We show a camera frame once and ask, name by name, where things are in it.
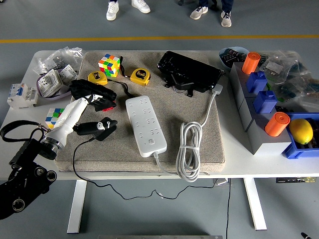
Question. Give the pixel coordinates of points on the yellow lemon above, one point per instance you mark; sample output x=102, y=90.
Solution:
x=300, y=130

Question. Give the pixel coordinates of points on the grey-brown mat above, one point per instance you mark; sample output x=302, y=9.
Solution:
x=169, y=112

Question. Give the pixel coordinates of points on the black circuit boards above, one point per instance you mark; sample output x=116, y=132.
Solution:
x=231, y=56

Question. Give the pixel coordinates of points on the blue plastic bin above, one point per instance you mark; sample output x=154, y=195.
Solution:
x=291, y=149

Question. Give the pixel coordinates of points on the yellow tape measure black window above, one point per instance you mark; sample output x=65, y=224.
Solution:
x=96, y=77

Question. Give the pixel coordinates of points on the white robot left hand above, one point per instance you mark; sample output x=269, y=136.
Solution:
x=67, y=117

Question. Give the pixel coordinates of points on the black plug adapter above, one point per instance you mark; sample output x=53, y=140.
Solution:
x=106, y=136

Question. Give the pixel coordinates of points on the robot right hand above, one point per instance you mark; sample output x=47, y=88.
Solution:
x=306, y=236

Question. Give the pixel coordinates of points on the grey box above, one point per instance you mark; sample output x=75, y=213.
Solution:
x=261, y=147
x=243, y=112
x=236, y=77

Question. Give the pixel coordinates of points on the white power strip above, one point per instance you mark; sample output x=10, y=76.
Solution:
x=144, y=124

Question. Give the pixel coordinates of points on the glossy black box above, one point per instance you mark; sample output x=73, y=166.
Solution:
x=189, y=69

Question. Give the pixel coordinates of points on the person's leg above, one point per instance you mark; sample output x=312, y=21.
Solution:
x=228, y=5
x=204, y=3

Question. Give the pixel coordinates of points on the clear bags of small parts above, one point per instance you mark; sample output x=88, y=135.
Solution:
x=62, y=54

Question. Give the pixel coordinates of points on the blue block with knob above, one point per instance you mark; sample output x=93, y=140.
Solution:
x=265, y=103
x=256, y=83

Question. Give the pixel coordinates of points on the yellow tape measure 5m label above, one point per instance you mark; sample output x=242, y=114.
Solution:
x=139, y=76

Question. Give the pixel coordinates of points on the colourful puzzle cube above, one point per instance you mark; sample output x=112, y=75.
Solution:
x=109, y=66
x=52, y=117

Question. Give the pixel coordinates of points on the person's white shoe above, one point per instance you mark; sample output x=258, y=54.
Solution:
x=140, y=5
x=112, y=11

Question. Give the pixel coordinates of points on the black cloth pouch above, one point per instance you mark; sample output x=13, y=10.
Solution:
x=82, y=87

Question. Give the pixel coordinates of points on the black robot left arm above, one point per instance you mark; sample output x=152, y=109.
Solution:
x=25, y=174

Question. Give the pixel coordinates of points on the green plastic piece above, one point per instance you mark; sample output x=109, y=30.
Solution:
x=280, y=99
x=268, y=86

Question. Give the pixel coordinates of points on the light blue bowl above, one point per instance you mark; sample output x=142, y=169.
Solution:
x=224, y=65

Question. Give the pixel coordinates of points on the white table leg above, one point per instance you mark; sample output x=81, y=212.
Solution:
x=77, y=206
x=255, y=204

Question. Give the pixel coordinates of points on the person's grey shoe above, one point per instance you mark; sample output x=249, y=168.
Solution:
x=199, y=13
x=226, y=19

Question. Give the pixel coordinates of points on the black table control panel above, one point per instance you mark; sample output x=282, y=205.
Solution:
x=294, y=180

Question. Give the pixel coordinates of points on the white circuit breaker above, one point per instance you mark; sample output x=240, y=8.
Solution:
x=20, y=97

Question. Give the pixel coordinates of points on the clear bags of electronic parts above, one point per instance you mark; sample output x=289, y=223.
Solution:
x=294, y=74

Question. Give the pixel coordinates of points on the orange cylinder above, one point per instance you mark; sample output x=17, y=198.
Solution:
x=275, y=125
x=250, y=63

